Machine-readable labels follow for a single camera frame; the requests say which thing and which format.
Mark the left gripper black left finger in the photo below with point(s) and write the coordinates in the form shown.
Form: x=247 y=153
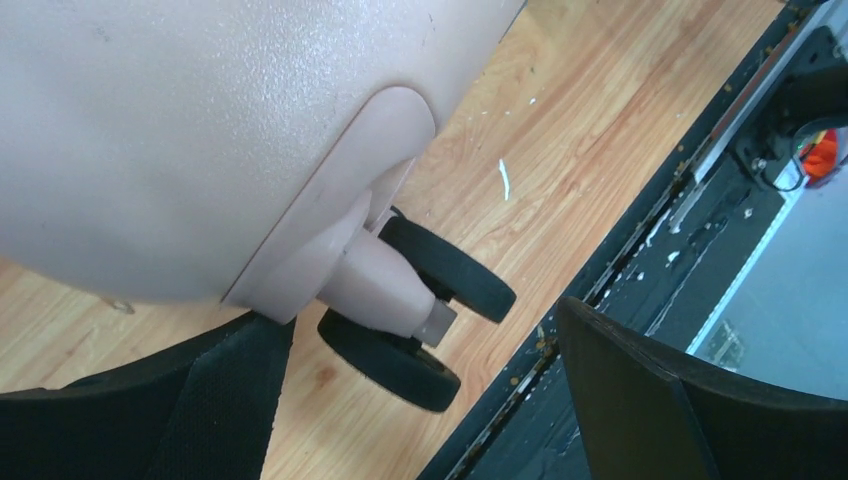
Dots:
x=201 y=409

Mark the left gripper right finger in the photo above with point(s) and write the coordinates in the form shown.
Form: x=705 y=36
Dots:
x=646 y=410

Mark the pink hard-shell suitcase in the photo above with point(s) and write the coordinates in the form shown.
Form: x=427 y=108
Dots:
x=248 y=152

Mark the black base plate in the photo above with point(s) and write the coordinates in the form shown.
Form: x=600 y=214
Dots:
x=525 y=425

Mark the aluminium frame rail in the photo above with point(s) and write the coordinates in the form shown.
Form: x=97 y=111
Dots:
x=767 y=293

